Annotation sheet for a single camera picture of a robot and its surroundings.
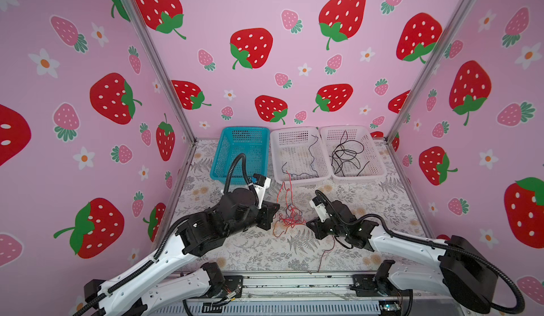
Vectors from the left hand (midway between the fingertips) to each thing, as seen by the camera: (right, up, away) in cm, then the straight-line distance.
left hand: (281, 206), depth 63 cm
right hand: (+10, -11, +19) cm, 24 cm away
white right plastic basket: (+28, +27, +52) cm, 65 cm away
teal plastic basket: (-15, +24, +56) cm, 62 cm away
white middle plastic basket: (+10, +17, +51) cm, 55 cm away
